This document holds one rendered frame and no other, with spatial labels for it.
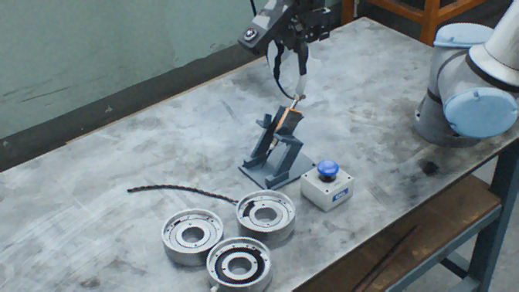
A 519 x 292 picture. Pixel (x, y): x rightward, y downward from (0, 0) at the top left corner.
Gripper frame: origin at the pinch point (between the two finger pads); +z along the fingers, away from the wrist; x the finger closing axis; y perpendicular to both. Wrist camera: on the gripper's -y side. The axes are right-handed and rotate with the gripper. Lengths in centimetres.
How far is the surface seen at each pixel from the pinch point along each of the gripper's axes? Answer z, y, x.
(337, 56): 19.2, 37.8, 25.1
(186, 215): 15.8, -25.2, -3.8
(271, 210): 16.3, -12.1, -11.4
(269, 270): 14.4, -21.9, -23.5
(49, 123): 92, -6, 147
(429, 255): 44, 25, -21
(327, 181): 14.0, -0.9, -13.7
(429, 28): 78, 158, 89
